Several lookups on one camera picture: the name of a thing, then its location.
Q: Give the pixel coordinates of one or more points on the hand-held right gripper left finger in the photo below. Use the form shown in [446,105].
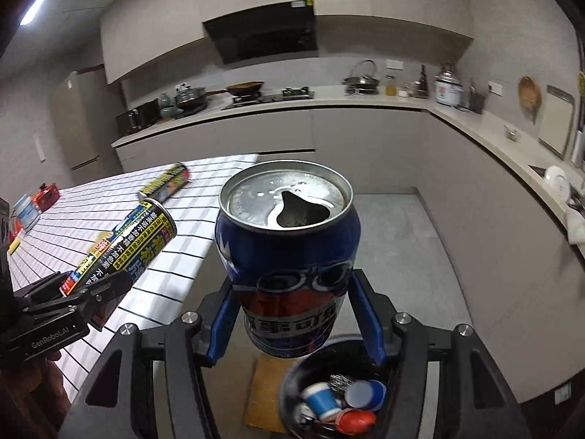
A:
[219,329]

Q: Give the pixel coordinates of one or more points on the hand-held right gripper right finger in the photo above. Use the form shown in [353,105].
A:
[369,324]

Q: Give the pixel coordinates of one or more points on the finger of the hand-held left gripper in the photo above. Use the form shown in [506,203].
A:
[43,289]
[107,299]

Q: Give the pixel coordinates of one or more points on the black yellow printed can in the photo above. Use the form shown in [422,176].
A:
[128,242]
[164,183]

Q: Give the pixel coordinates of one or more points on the steel wool scrubber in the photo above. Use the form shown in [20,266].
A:
[338,380]

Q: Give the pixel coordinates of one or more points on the blue plastic cup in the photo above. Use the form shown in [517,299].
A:
[361,393]

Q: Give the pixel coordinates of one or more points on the small blue white paper cup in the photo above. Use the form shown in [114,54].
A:
[320,400]

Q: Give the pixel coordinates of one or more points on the black trash bin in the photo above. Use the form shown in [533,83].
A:
[295,386]

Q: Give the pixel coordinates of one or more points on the blue soda can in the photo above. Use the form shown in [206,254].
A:
[283,256]

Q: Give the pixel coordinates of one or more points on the red and white paper cup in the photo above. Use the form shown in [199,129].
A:
[356,423]

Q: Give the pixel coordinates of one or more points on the person's left hand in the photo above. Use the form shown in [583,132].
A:
[41,388]

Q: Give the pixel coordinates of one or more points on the small yellow sponge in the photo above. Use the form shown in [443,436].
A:
[15,244]

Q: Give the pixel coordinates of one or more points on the white tub with blue label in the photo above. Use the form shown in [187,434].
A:
[26,211]

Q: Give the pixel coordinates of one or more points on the small red pot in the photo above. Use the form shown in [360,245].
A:
[45,196]

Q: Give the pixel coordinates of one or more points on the white checked tablecloth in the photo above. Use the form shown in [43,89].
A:
[192,219]

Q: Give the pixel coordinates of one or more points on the beige refrigerator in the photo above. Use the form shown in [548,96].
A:
[82,119]

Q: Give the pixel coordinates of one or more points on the grey kitchen counter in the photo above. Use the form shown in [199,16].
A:
[457,169]

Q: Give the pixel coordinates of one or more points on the black toaster oven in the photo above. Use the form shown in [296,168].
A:
[137,116]

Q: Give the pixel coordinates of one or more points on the black pot with lid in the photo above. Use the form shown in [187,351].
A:
[189,98]

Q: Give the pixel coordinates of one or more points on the small white jar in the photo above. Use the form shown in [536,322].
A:
[403,92]

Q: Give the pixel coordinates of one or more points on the white plate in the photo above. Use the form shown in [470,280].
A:
[556,179]

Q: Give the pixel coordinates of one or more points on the yellow oil bottle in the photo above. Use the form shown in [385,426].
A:
[390,88]

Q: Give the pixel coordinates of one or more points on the black gas stove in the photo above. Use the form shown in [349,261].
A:
[274,97]

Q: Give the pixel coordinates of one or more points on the small steel bowl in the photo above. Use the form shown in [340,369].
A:
[513,134]

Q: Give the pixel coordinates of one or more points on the wok with glass lid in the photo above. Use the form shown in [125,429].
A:
[361,83]

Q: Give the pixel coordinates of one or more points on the frying pan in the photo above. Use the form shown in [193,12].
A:
[244,87]

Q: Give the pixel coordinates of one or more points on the dark glass bottle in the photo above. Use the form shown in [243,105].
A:
[421,84]

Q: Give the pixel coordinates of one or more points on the white rice cooker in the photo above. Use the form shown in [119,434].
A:
[448,89]

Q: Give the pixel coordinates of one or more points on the black knife block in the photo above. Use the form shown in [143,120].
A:
[476,100]

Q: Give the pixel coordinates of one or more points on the pale cutting board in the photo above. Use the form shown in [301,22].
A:
[555,119]

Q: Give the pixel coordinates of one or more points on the round woven trivet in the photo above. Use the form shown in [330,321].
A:
[529,96]

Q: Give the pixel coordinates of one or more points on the ceiling light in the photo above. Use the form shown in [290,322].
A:
[36,4]

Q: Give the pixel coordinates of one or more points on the black range hood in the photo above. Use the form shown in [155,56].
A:
[260,32]

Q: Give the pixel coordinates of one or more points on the white wall panel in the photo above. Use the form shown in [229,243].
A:
[40,146]

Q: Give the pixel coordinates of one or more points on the grey wall cabinets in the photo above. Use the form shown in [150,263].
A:
[160,23]

